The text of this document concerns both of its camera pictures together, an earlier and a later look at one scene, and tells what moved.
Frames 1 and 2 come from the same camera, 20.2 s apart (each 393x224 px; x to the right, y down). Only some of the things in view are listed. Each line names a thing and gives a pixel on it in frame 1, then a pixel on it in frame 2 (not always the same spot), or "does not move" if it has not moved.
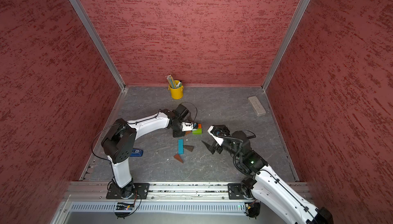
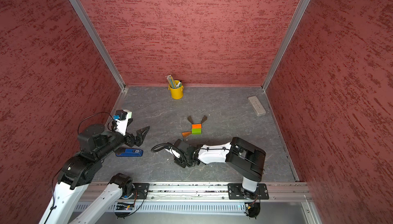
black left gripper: [176, 134] → [131, 141]
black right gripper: [211, 149] → [178, 162]
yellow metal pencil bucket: [176, 93] does not move
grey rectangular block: [257, 106] does not move
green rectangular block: [198, 131] does not move
